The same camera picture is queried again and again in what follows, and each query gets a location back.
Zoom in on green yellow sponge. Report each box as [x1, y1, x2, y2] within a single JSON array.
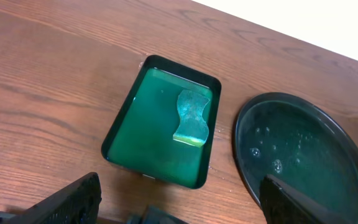
[[173, 90, 210, 147]]

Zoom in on black round tray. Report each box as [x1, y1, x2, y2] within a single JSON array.
[[234, 93, 358, 223]]

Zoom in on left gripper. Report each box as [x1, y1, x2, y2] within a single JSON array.
[[0, 172, 188, 224]]

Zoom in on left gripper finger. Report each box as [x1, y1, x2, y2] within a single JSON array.
[[259, 174, 349, 224]]

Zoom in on green rectangular tray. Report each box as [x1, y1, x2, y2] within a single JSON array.
[[101, 55, 221, 189]]

